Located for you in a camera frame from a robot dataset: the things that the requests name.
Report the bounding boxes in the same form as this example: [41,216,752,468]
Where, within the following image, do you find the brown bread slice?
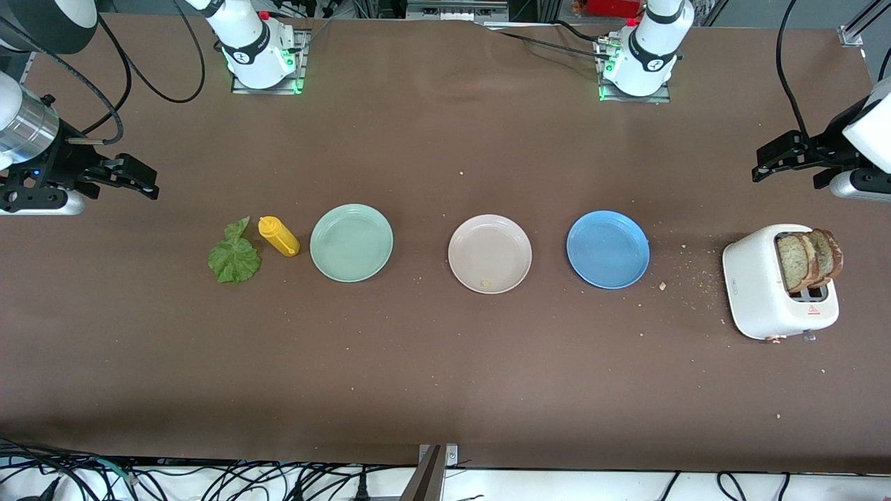
[807,228,844,287]
[776,233,819,293]

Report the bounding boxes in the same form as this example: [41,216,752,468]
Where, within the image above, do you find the green lettuce leaf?
[207,216,263,285]

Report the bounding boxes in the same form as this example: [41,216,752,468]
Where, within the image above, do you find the yellow mustard squeeze bottle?
[258,216,301,257]

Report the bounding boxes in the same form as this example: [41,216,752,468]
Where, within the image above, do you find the blue plate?
[566,210,651,290]

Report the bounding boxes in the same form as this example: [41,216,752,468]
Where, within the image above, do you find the pale green plate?
[310,203,394,283]

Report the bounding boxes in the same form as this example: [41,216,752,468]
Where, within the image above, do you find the beige plate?
[448,214,533,295]

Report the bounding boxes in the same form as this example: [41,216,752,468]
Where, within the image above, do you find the aluminium corner profile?
[839,0,891,48]

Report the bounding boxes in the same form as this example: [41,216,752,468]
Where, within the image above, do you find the white toaster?
[722,223,840,343]

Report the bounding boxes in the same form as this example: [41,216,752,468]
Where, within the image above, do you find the red box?
[574,0,641,18]

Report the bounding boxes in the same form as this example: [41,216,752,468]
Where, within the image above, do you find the grey metal box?
[406,0,509,22]

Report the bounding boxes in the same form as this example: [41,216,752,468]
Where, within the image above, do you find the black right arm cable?
[0,0,207,145]

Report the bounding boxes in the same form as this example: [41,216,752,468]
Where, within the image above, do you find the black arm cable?
[776,0,814,143]
[0,0,207,145]

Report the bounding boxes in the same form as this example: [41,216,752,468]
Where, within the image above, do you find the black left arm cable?
[776,0,814,143]

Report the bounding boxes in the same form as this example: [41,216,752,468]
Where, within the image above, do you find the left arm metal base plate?
[595,35,672,104]

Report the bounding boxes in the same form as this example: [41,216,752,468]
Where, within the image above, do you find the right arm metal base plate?
[231,28,310,96]

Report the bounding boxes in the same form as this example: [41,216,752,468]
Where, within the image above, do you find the black base cable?
[480,19,613,60]

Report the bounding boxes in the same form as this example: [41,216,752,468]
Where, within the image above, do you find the tangled black cable bundle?
[0,437,418,501]

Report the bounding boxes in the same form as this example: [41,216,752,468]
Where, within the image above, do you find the aluminium profile with bracket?
[400,444,459,501]

